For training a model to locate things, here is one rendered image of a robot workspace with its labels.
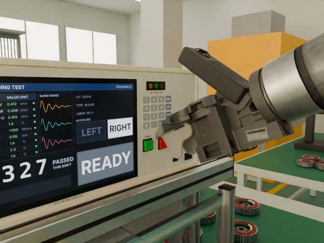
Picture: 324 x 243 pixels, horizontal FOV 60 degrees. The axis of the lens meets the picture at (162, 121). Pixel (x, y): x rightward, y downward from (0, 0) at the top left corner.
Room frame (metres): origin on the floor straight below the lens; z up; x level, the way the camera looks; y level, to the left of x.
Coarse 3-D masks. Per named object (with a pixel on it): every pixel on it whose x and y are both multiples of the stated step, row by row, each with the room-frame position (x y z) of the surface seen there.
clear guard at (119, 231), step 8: (112, 232) 0.40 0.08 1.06; (120, 232) 0.40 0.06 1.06; (128, 232) 0.40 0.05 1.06; (96, 240) 0.38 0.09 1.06; (104, 240) 0.38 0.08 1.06; (112, 240) 0.38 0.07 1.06; (120, 240) 0.38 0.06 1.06; (128, 240) 0.38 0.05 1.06; (136, 240) 0.38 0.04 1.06; (144, 240) 0.38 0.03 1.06
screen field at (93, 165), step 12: (120, 144) 0.45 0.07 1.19; (132, 144) 0.47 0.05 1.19; (84, 156) 0.40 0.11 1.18; (96, 156) 0.42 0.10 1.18; (108, 156) 0.43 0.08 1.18; (120, 156) 0.45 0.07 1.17; (132, 156) 0.47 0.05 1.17; (84, 168) 0.40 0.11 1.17; (96, 168) 0.41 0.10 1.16; (108, 168) 0.43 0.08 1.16; (120, 168) 0.45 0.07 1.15; (132, 168) 0.47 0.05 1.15; (84, 180) 0.40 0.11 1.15; (96, 180) 0.41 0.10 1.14
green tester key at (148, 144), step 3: (144, 141) 0.48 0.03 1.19; (147, 141) 0.48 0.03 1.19; (150, 141) 0.49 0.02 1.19; (144, 144) 0.48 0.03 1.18; (147, 144) 0.48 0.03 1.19; (150, 144) 0.49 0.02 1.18; (144, 147) 0.48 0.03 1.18; (147, 147) 0.48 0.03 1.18; (150, 147) 0.49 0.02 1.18; (144, 150) 0.48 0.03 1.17; (147, 150) 0.48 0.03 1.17
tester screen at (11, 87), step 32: (0, 96) 0.33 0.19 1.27; (32, 96) 0.35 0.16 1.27; (64, 96) 0.38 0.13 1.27; (96, 96) 0.42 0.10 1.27; (128, 96) 0.46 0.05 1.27; (0, 128) 0.32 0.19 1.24; (32, 128) 0.35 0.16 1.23; (64, 128) 0.38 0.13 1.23; (0, 160) 0.32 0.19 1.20; (64, 160) 0.38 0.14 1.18; (64, 192) 0.38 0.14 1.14
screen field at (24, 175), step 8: (32, 160) 0.35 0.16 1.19; (40, 160) 0.35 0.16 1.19; (48, 160) 0.36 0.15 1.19; (0, 168) 0.32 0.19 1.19; (8, 168) 0.33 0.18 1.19; (16, 168) 0.33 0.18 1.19; (24, 168) 0.34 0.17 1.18; (32, 168) 0.35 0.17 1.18; (40, 168) 0.35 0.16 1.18; (48, 168) 0.36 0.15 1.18; (0, 176) 0.32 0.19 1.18; (8, 176) 0.33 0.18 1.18; (16, 176) 0.33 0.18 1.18; (24, 176) 0.34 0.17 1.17; (32, 176) 0.35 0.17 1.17; (0, 184) 0.32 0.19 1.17
